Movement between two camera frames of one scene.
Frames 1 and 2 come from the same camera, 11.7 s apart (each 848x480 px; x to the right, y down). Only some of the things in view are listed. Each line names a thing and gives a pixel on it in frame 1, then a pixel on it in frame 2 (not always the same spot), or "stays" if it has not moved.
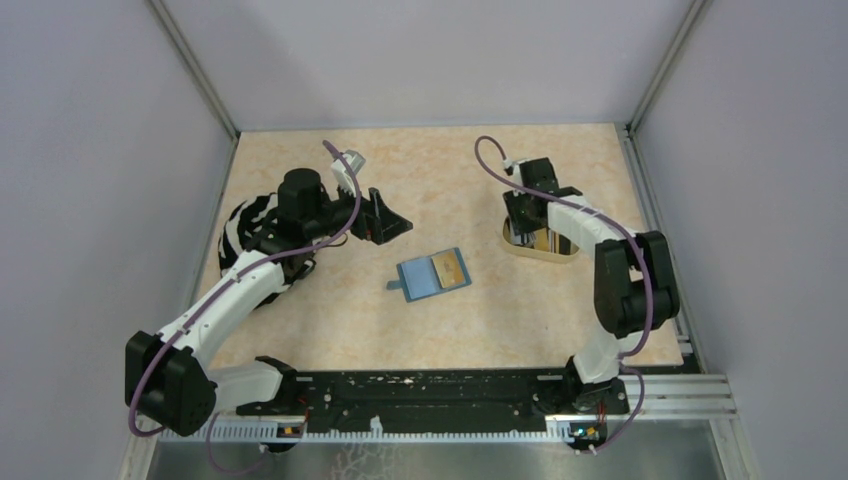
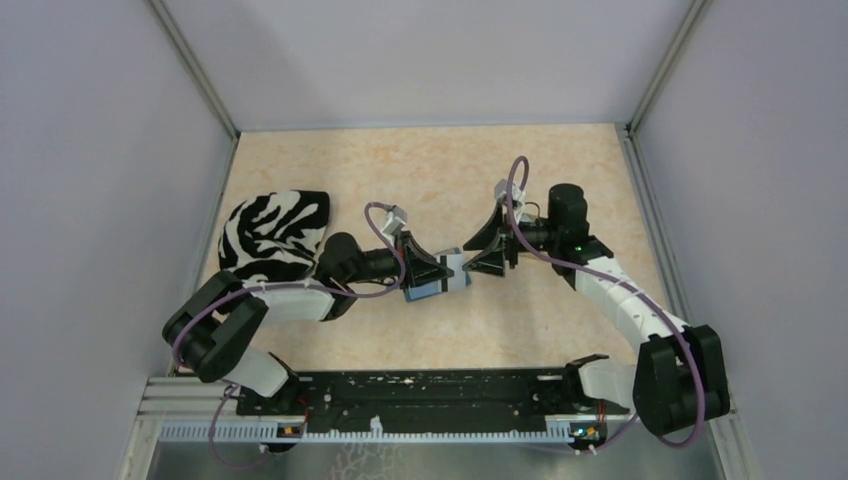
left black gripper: (376, 221) to (419, 266)
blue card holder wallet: (419, 278) stays
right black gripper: (512, 199) to (495, 252)
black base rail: (531, 393) stays
